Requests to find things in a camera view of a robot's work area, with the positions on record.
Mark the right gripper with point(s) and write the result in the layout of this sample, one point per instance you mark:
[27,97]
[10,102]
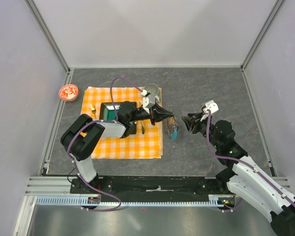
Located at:
[190,122]

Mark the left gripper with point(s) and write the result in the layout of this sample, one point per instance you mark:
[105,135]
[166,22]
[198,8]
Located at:
[160,113]

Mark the keyring with keys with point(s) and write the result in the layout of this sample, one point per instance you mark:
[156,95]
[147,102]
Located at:
[171,125]

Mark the blue carabiner tag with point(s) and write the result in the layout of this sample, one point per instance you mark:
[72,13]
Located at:
[173,134]

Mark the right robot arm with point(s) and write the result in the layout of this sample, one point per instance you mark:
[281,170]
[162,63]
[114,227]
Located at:
[242,176]

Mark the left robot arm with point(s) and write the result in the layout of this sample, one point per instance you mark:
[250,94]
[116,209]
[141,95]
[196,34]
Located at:
[81,138]

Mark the gold knife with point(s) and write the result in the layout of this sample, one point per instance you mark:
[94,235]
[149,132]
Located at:
[142,122]

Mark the striped grey mug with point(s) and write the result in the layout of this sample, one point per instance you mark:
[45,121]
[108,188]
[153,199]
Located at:
[154,90]

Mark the orange checkered cloth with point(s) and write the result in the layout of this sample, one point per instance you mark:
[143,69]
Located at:
[139,146]

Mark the teal square plate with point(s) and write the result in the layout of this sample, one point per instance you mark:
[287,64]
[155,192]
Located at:
[107,113]

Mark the gold fork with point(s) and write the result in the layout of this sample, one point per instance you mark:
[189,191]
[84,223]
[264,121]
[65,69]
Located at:
[93,110]

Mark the red patterned small bowl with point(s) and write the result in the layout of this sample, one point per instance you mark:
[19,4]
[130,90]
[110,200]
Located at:
[68,92]

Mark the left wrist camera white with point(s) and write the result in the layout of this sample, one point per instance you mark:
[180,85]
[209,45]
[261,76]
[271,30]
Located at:
[148,99]

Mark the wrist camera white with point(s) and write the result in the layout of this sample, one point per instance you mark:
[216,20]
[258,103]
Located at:
[148,99]
[210,105]

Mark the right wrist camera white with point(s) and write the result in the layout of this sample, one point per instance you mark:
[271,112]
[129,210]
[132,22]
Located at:
[210,105]

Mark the grey cable duct rail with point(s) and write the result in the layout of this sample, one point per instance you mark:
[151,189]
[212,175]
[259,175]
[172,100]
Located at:
[88,202]

